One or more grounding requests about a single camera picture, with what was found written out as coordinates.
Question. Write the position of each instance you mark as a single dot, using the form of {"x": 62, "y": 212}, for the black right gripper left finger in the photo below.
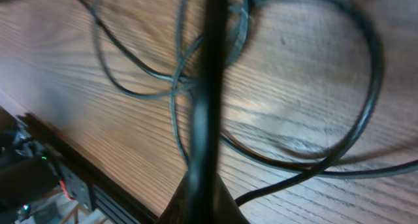
{"x": 176, "y": 211}

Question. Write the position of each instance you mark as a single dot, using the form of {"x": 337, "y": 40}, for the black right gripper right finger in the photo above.
{"x": 226, "y": 210}

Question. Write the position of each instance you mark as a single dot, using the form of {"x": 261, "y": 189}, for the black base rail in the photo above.
{"x": 84, "y": 181}

